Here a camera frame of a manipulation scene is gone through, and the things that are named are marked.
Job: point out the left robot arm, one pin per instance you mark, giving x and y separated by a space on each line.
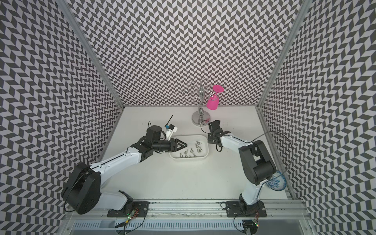
83 189

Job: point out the pink wine glass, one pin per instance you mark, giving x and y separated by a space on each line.
213 101

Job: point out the blue patterned bowl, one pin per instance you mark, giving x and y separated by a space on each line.
278 182

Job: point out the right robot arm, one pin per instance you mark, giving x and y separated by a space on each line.
257 164

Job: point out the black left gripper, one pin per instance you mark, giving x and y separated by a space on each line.
174 145

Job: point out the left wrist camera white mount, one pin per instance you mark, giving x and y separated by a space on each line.
170 129

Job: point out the aluminium corner post right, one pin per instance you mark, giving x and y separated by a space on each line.
285 50

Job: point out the chrome glass holder stand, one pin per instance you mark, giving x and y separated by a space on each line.
201 117

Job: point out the aluminium corner post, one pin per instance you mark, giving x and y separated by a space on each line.
89 50
285 50

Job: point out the white storage box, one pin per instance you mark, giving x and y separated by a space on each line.
191 142

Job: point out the aluminium corner post left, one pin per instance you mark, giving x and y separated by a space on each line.
89 50

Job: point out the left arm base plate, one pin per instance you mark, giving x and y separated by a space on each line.
140 207

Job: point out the aluminium front rail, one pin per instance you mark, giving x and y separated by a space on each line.
221 209

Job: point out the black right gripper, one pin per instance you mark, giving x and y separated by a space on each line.
210 138

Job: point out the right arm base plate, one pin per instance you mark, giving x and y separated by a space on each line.
238 209

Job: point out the clear wine glass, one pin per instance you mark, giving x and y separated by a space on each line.
191 90

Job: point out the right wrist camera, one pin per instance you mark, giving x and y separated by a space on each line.
214 126

